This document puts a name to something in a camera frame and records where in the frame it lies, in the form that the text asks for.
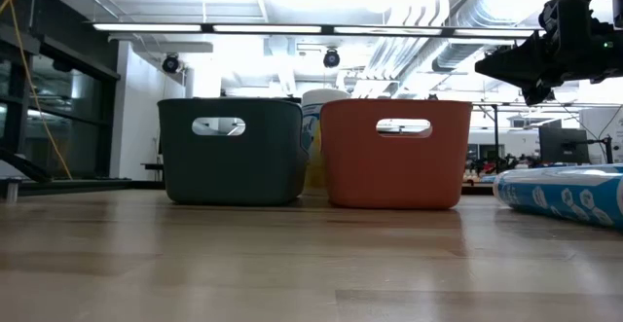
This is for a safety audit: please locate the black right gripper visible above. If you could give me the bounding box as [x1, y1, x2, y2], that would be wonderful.
[474, 0, 609, 107]

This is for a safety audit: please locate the blue silicone tube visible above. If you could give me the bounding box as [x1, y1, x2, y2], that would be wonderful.
[492, 162, 623, 232]

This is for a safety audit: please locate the white-lidded Lysol wipes canister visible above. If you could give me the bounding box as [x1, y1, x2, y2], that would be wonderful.
[300, 88, 352, 191]

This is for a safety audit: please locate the dark background monitor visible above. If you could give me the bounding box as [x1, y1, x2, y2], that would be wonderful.
[537, 119, 591, 165]

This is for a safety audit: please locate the orange plastic bin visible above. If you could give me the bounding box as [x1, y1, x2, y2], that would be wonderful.
[319, 97, 473, 211]

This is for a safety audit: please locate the long ceiling light bar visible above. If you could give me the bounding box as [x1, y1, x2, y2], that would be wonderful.
[91, 21, 545, 40]

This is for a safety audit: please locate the teal plastic bin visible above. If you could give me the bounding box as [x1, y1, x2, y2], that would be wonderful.
[157, 96, 311, 206]

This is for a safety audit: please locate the black stand post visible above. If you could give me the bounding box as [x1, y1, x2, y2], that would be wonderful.
[492, 103, 500, 175]

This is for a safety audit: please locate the silver ventilation duct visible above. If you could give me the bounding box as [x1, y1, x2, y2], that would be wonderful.
[430, 0, 541, 73]

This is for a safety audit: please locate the black ceiling camera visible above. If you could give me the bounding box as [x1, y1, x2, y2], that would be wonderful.
[322, 48, 342, 69]
[162, 53, 182, 75]

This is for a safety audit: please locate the hanging yellow cable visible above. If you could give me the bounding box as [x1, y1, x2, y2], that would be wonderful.
[0, 0, 74, 182]

